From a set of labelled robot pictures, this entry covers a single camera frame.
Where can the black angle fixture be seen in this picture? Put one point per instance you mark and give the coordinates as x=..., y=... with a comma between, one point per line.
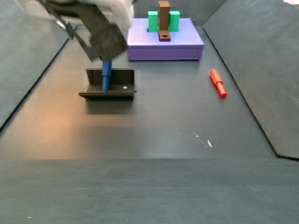
x=117, y=86

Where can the green left block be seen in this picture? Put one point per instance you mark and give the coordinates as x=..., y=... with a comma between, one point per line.
x=153, y=21

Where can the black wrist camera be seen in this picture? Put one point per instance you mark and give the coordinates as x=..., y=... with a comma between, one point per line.
x=108, y=42

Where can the blue peg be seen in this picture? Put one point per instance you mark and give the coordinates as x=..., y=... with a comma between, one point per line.
x=106, y=75

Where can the brown slotted bar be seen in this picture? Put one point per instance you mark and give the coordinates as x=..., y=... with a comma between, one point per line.
x=165, y=6

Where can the red peg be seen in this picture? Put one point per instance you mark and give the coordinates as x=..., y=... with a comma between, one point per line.
x=218, y=83

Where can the green right block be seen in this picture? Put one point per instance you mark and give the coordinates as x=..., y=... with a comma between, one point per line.
x=174, y=21

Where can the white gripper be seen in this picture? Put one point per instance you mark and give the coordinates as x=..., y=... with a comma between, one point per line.
x=118, y=10

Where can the green block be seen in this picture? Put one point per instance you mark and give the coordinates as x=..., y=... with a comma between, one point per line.
x=153, y=21
x=174, y=21

